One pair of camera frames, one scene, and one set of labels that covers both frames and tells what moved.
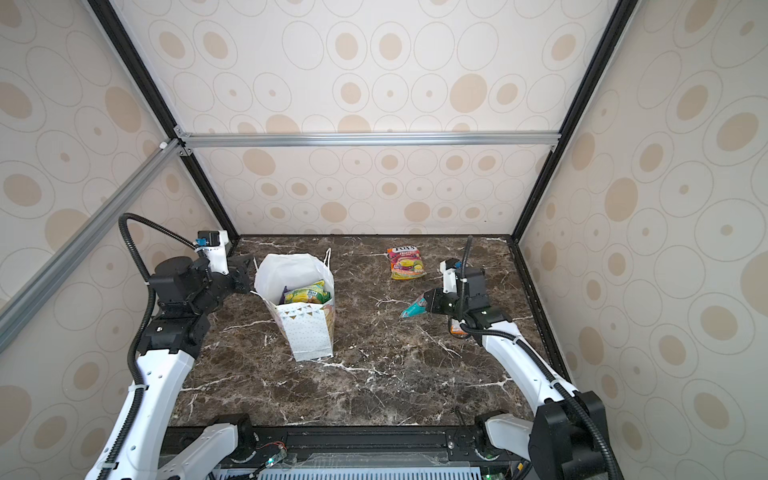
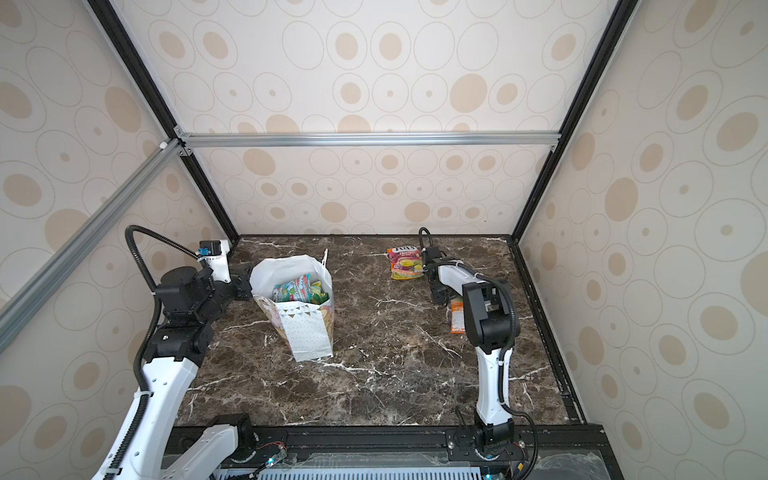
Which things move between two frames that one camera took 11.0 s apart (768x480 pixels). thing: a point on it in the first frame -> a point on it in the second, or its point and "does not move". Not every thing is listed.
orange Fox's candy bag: x=455 y=327 does not move
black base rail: x=420 y=447 does not move
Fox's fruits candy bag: x=406 y=262 does not move
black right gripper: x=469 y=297 -> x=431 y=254
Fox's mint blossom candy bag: x=416 y=308 -> x=300 y=290
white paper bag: x=299 y=292 does not move
